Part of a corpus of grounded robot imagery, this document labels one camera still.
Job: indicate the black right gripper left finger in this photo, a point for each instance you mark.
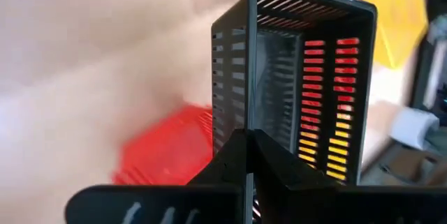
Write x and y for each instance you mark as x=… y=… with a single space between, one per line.
x=157 y=203

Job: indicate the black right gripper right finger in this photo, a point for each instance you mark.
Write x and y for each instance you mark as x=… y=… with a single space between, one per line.
x=314 y=203

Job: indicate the black plastic slotted basket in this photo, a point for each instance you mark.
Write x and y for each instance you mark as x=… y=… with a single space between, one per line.
x=250 y=60

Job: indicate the large yellow plastic basket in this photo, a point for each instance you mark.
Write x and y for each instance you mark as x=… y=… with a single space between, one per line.
x=398 y=18

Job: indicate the red plastic slotted basket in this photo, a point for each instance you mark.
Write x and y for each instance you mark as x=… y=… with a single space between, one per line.
x=167 y=147

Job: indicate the open cardboard box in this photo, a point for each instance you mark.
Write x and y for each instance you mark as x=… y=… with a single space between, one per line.
x=408 y=166

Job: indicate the white paper roll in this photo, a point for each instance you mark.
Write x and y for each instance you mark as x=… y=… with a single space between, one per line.
x=413 y=126

